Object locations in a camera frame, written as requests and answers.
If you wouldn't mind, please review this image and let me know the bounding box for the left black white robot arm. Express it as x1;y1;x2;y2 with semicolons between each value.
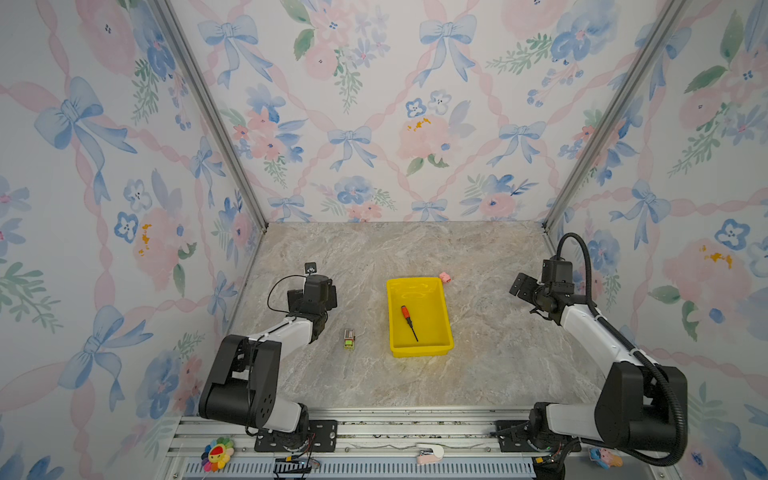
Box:
198;274;337;452

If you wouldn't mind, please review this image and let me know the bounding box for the blue pink small toy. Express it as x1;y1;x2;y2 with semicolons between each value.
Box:
589;447;624;470

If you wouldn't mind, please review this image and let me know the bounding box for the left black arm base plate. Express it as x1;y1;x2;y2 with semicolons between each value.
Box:
254;420;339;455

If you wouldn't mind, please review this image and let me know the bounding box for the small green grey toy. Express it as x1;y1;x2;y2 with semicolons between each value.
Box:
344;329;356;350

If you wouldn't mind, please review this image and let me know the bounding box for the aluminium corner post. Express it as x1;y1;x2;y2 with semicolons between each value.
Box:
541;0;688;234
148;0;268;233

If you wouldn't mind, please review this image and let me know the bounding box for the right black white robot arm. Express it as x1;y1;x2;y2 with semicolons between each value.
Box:
496;257;688;466

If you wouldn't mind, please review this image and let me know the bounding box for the left aluminium corner post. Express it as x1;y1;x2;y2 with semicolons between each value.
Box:
148;0;268;233

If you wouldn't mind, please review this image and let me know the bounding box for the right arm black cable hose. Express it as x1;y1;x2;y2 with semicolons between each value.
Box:
555;232;689;468

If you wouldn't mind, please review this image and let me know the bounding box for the aluminium front rail frame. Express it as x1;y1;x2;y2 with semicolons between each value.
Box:
156;407;679;479

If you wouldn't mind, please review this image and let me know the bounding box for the right aluminium corner post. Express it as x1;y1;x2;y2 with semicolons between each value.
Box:
541;0;688;234

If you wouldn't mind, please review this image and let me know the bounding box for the red handled screwdriver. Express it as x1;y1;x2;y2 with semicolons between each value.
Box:
401;305;419;342

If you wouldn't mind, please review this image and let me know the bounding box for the rainbow flower plush toy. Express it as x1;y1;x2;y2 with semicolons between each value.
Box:
201;437;235;473

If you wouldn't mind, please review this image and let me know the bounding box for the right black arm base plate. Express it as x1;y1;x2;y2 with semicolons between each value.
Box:
491;420;582;456

